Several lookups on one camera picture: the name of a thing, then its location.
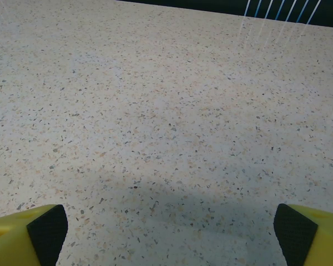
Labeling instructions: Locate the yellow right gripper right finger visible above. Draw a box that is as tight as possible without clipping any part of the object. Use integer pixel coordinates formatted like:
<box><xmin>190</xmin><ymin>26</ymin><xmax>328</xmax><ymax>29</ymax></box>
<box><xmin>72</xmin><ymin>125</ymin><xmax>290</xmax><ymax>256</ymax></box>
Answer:
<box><xmin>274</xmin><ymin>203</ymin><xmax>333</xmax><ymax>266</ymax></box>

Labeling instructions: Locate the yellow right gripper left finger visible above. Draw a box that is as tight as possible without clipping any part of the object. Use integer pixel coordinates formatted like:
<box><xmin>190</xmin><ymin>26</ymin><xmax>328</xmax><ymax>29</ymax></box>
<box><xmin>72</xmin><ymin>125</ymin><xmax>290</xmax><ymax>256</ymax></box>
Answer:
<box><xmin>0</xmin><ymin>204</ymin><xmax>69</xmax><ymax>266</ymax></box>

